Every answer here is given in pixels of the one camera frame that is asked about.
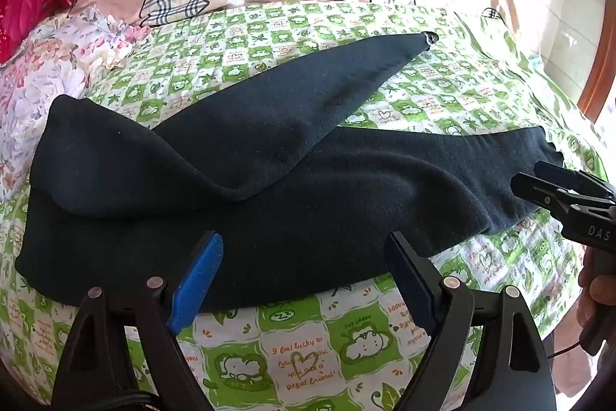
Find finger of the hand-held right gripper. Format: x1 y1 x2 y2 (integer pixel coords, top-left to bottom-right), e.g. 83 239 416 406
510 173 616 229
533 161 616 201

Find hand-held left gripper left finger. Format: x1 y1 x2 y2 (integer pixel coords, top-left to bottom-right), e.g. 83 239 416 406
50 232 225 411

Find red wooden frame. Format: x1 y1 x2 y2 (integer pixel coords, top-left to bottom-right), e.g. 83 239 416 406
577 0 616 124

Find person's right hand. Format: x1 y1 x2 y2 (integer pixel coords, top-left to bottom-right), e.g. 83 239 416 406
577 264 616 335

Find pale floral cloth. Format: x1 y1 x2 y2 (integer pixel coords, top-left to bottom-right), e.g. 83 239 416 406
0 4 151 200

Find green checked bed sheet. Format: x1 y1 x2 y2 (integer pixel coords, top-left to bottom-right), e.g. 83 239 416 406
0 2 609 411

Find black pants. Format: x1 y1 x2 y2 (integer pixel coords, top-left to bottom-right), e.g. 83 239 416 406
14 33 564 313

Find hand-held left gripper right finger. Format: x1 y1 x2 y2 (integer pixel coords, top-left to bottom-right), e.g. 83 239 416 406
389 232 557 411

